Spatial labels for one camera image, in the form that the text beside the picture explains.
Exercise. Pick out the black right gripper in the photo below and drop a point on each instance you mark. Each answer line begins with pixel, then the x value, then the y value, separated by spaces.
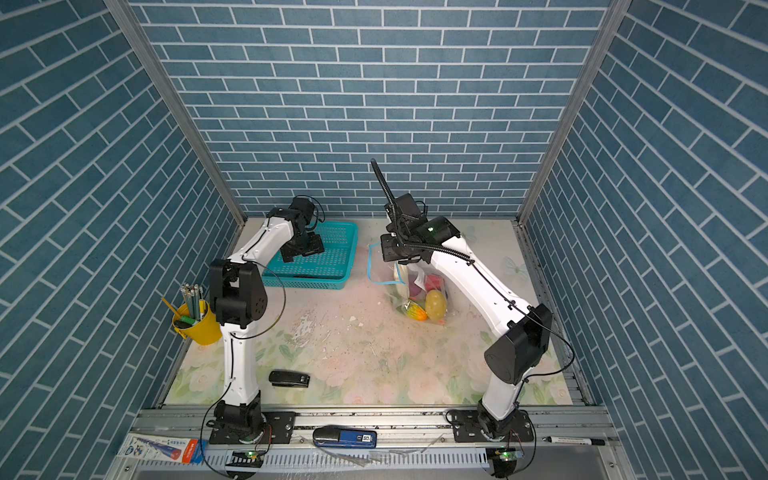
pixel 389 252

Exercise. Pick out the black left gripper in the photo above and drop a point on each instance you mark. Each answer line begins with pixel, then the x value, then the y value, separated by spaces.
pixel 315 244

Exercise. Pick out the teal plastic basket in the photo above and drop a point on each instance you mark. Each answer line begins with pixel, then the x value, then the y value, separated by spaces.
pixel 325 271

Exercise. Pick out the red toy strawberry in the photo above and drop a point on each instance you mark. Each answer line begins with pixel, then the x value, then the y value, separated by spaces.
pixel 434 282

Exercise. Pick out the clear zip top bag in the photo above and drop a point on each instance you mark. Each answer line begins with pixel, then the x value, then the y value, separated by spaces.
pixel 380 273

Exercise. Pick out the orange green toy corn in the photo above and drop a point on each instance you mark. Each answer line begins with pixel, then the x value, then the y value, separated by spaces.
pixel 413 310

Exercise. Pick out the white toy daikon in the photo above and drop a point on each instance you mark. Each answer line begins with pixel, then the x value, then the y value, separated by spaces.
pixel 400 275

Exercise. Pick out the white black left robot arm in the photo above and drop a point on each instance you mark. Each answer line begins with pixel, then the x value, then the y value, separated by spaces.
pixel 239 300

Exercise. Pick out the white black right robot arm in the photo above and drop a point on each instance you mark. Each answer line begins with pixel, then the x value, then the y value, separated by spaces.
pixel 522 332

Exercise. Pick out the yellow pen cup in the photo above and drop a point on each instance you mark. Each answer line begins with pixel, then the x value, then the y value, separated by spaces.
pixel 194 318

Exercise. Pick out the black stapler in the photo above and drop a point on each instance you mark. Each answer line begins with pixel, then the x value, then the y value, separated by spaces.
pixel 289 379

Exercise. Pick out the blue black box cutter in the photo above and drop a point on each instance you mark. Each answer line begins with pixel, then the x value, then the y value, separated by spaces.
pixel 333 436

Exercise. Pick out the red blue pencil box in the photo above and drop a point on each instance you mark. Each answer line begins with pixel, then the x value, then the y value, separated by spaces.
pixel 186 451

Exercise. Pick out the black marker pen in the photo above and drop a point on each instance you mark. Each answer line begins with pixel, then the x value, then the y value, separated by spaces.
pixel 583 441

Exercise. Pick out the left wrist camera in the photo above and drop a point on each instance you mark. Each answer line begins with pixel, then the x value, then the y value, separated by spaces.
pixel 304 213

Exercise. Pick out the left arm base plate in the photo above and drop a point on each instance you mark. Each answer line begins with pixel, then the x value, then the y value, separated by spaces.
pixel 275 427

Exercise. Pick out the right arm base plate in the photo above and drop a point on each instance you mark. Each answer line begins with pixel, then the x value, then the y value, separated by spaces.
pixel 475 426

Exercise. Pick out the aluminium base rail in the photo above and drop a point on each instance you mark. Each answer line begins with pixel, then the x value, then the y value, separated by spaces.
pixel 412 442

